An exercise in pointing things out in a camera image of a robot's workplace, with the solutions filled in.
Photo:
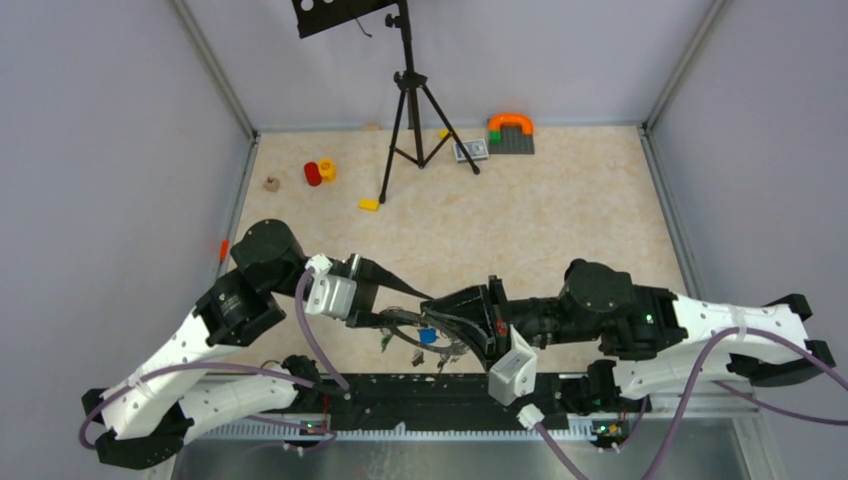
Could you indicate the orange plastic arch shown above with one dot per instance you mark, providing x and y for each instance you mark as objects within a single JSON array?
[{"x": 523, "y": 122}]

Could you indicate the blue plastic key tag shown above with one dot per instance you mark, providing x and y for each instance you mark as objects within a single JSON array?
[{"x": 428, "y": 336}]

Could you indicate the small wooden block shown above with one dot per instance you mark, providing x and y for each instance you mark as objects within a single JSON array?
[{"x": 272, "y": 184}]

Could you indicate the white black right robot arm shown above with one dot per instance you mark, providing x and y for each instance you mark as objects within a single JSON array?
[{"x": 650, "y": 338}]

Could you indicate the grey lego baseplate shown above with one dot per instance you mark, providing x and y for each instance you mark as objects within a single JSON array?
[{"x": 514, "y": 142}]

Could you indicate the yellow plastic cylinder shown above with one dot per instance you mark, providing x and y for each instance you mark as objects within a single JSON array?
[{"x": 327, "y": 170}]

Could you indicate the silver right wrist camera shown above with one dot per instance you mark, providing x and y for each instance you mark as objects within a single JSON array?
[{"x": 513, "y": 376}]

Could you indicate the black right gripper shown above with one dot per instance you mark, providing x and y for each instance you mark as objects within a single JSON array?
[{"x": 472, "y": 307}]

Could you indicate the blue playing card box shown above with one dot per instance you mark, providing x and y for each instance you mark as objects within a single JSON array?
[{"x": 477, "y": 150}]

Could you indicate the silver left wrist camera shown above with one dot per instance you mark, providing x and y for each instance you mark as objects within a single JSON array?
[{"x": 330, "y": 295}]

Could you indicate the black tripod stand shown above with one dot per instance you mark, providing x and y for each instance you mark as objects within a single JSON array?
[{"x": 410, "y": 82}]

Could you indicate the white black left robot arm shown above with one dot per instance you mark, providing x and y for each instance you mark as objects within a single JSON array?
[{"x": 188, "y": 387}]

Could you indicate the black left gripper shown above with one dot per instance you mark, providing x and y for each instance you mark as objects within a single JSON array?
[{"x": 369, "y": 276}]

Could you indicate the black perforated mount plate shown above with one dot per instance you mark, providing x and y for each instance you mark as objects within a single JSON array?
[{"x": 316, "y": 16}]

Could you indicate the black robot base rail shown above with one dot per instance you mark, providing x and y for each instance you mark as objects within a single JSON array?
[{"x": 458, "y": 403}]

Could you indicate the red plastic cylinder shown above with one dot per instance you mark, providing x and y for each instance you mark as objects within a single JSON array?
[{"x": 312, "y": 174}]

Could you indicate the yellow lego brick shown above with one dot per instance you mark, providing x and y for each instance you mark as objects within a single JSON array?
[{"x": 369, "y": 205}]

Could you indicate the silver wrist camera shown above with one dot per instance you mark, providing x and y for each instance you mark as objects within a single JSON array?
[
  {"x": 330, "y": 295},
  {"x": 513, "y": 376}
]

